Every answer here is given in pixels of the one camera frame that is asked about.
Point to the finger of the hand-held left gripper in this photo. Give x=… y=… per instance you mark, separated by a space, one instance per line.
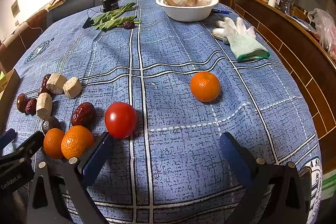
x=29 y=145
x=7 y=138

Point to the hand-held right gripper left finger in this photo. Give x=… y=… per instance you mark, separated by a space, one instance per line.
x=95 y=161

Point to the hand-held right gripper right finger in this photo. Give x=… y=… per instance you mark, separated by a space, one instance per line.
x=236 y=158

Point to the orange mandarin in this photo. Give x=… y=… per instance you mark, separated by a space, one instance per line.
x=77 y=141
x=52 y=144
x=205 y=86

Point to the small red date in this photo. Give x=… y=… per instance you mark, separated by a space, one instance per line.
x=128 y=25
x=22 y=102
x=43 y=86
x=31 y=106

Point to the beige food chunk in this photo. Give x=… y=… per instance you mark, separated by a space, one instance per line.
x=56 y=83
x=73 y=87
x=43 y=109

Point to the red tomato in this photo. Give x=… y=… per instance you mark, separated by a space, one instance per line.
x=120 y=120

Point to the large wrinkled red date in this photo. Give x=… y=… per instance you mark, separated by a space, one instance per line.
x=83 y=114

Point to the cardboard box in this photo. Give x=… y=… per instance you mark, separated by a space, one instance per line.
x=6 y=87

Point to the dark brown date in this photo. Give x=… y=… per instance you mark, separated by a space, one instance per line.
x=50 y=124

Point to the green white carton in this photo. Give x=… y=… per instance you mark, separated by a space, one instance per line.
x=328 y=184

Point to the brown armchair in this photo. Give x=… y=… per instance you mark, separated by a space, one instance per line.
x=26 y=32

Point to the blue printed tablecloth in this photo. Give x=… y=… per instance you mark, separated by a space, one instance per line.
x=170 y=69

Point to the white glove green cuff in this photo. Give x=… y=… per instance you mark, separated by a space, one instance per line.
x=244 y=44

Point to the wooden sideboard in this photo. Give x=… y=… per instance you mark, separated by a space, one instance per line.
x=288 y=37

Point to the green leafy vegetable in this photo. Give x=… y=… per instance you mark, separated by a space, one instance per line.
x=115 y=18

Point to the blue pen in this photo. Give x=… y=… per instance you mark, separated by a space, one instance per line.
x=220 y=11

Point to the white bowl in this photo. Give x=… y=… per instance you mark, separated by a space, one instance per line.
x=187 y=11

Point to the black motor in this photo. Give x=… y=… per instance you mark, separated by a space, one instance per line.
x=107 y=5

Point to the clear plastic bag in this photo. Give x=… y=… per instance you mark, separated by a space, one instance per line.
x=324 y=27

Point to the yellow wall plate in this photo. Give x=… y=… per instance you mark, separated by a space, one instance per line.
x=15 y=9

